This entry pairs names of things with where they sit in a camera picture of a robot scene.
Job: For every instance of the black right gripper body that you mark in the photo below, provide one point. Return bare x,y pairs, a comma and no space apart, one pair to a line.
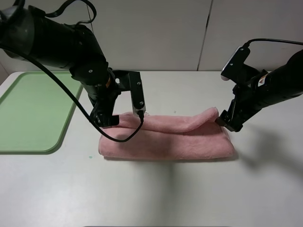
249,99

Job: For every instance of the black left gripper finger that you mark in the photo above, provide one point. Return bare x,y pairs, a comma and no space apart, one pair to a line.
104,121

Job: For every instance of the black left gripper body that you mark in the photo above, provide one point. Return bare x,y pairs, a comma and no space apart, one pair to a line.
103,98

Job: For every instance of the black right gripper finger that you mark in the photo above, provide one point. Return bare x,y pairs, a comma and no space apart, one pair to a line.
224,119
234,125

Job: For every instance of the pink towel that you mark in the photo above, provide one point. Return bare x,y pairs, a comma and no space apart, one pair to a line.
164,137

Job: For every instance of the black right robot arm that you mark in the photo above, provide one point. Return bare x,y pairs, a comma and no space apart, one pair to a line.
285,82

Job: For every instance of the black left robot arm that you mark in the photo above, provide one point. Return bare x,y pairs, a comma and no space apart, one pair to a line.
69,47

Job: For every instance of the green plastic tray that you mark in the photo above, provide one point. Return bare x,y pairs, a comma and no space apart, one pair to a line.
34,115

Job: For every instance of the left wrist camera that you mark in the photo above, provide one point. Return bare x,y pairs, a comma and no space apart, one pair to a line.
137,95

